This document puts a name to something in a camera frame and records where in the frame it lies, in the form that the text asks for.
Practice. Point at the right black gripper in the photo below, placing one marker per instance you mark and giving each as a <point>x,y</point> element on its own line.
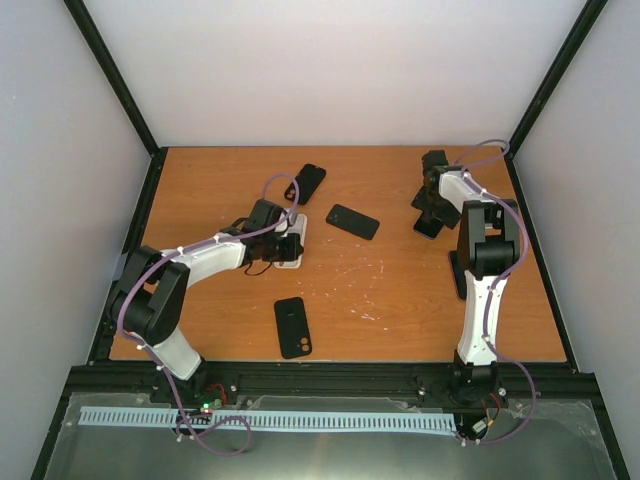
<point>449,217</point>

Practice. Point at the black phone case front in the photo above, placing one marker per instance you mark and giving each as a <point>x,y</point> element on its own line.
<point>292,328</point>

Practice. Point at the black phone case middle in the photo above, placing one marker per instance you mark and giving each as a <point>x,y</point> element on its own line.
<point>352,222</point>

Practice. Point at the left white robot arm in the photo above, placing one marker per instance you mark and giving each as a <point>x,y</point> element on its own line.
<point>148,298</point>

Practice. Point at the right black frame post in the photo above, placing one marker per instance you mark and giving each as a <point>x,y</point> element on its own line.
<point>578,33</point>

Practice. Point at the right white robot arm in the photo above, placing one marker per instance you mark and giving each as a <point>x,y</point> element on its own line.
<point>488,247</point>

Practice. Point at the black smartphone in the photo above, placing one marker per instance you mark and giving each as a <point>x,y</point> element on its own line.
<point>428,226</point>
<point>458,276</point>

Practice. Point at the black phone case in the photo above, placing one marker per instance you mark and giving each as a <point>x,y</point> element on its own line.
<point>352,222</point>
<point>308,180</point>
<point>292,328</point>

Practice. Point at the black frame post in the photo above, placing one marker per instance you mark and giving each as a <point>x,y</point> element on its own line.
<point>578,33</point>
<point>101,53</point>

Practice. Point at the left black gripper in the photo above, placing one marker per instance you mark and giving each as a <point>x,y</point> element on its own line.
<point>293,252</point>

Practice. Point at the white phone case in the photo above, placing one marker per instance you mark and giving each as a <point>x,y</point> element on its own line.
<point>290,246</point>

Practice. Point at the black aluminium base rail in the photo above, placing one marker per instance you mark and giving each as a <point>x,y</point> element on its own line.
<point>418,384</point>

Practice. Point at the black phone case top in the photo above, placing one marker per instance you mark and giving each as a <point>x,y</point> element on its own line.
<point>308,180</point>

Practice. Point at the light blue cable duct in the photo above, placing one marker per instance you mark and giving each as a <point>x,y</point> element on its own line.
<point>273,421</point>

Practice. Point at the left black frame post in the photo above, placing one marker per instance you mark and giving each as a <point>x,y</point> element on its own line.
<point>101,53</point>

